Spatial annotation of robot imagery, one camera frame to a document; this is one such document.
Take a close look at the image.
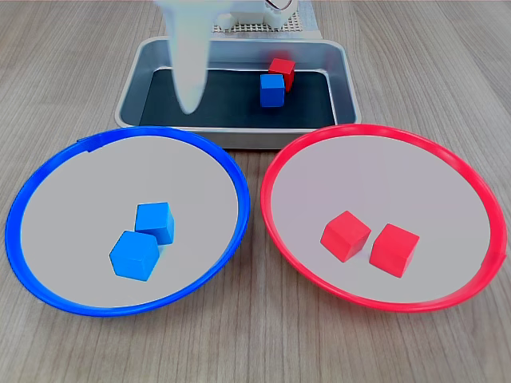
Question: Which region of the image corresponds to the small blue cube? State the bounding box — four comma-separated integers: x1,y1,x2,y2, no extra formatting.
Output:
259,73,287,108
134,201,176,246
109,230,160,282

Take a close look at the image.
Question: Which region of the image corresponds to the small red cube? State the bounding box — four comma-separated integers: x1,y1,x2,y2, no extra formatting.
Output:
267,57,297,93
369,223,421,279
319,210,373,263

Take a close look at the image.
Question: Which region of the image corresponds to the black tray mat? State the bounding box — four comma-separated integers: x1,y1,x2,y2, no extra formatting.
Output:
139,68,336,129

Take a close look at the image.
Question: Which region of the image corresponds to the steel tray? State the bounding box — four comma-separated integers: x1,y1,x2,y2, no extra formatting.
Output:
114,36,362,151

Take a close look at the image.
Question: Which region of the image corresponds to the white plate blue rim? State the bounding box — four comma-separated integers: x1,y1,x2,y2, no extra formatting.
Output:
4,125,252,318

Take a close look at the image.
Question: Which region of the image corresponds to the white plate red rim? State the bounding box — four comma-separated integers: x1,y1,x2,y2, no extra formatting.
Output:
259,123,508,314

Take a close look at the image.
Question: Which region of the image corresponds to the pale perforated base plate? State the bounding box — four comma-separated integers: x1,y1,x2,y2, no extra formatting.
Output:
212,10,303,34

